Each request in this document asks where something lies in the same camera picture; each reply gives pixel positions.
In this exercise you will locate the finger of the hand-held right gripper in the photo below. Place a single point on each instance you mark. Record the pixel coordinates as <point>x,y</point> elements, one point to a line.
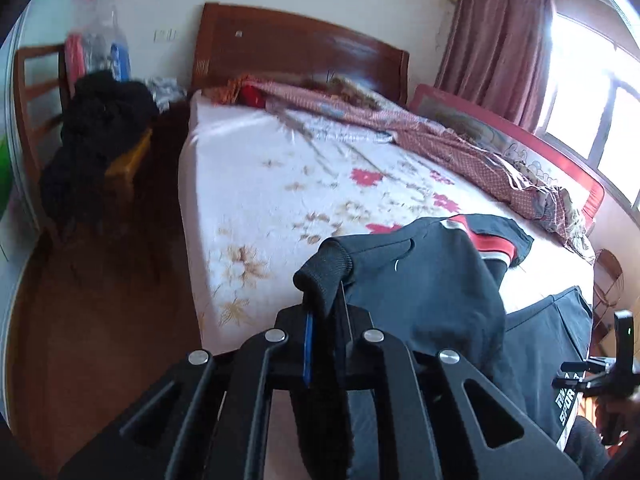
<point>575,380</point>

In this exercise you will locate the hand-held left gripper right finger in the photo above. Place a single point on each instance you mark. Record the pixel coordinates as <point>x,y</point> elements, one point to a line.
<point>367,360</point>

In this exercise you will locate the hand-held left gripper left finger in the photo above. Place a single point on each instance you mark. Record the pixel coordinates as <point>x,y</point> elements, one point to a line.
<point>308,347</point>

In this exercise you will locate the black pants with red stripe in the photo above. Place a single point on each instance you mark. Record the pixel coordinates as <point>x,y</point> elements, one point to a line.
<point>425,285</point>

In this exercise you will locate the person's right hand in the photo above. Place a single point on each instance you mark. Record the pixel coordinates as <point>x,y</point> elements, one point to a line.
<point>612,420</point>

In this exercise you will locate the bed with floral sheet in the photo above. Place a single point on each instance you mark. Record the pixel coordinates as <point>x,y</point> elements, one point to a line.
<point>300,160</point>

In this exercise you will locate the red checked quilt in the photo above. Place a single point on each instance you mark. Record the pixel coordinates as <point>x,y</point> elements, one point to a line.
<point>450,145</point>

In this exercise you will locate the red pillow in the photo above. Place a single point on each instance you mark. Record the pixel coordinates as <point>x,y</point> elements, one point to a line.
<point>255,96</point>

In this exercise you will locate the window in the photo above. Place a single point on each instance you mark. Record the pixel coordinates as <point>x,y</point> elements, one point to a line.
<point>590,85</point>

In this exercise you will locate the orange patterned cloth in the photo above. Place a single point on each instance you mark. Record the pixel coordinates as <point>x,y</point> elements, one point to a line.
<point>227,91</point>

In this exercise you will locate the grey patterned cloth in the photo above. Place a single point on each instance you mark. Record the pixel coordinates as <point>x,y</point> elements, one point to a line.
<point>165,92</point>

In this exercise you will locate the wooden headboard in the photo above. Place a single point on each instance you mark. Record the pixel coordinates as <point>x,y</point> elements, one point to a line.
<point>300,50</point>

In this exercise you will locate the black clothes pile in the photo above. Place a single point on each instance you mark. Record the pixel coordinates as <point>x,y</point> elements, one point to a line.
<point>100,120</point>

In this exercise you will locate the pink curtain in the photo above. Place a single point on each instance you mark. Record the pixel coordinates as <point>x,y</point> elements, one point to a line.
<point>495,35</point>

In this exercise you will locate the clear plastic bag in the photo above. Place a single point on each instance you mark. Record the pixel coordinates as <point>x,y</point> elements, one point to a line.
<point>100,45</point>

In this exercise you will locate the wooden chair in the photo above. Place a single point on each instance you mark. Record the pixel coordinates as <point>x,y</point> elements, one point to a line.
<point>35,85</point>

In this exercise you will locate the white wall socket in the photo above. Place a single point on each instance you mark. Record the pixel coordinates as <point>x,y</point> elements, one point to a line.
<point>165,35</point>

